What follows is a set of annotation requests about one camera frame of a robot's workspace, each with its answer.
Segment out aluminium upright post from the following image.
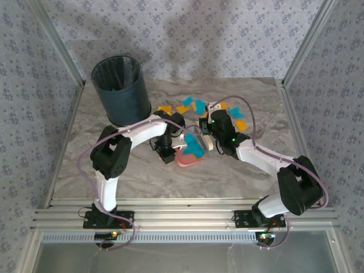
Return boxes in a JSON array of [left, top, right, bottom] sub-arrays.
[[281, 0, 342, 88], [27, 0, 87, 88]]

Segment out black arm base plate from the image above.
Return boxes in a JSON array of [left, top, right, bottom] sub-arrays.
[[233, 209, 287, 229], [82, 210, 135, 230]]

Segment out wooden hand brush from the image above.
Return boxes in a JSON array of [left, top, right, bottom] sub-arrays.
[[191, 125, 214, 156]]

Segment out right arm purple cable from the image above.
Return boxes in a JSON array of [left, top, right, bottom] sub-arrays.
[[209, 95, 330, 253]]

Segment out clear plastic bin liner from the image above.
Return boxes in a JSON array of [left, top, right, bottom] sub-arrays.
[[91, 56, 142, 89]]

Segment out wide aluminium mounting rail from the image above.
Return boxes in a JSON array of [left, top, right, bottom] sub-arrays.
[[30, 198, 341, 230]]

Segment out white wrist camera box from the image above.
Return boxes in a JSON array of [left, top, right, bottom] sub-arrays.
[[206, 102, 222, 115], [170, 134, 188, 148]]

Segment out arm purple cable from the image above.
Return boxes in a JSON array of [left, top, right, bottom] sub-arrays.
[[209, 95, 330, 253], [77, 117, 189, 253]]

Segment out grey slotted cable duct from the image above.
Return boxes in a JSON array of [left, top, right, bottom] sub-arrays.
[[41, 231, 258, 245]]

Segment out small circuit board with LED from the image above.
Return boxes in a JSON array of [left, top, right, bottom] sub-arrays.
[[94, 231, 119, 240], [255, 231, 277, 242]]

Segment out shiny metal lower panel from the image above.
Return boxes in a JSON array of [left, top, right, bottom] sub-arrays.
[[31, 243, 344, 273]]

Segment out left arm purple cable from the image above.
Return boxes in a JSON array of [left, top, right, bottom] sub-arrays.
[[77, 117, 189, 253]]

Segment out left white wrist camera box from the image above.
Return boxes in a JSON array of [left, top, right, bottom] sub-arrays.
[[170, 134, 188, 148]]

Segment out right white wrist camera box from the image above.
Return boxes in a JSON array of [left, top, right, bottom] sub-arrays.
[[206, 102, 222, 115]]

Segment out pink plastic dustpan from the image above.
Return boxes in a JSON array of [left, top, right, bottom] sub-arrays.
[[175, 140, 206, 168]]

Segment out dark blue waste bin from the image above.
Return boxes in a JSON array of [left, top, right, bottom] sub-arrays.
[[90, 55, 152, 128]]

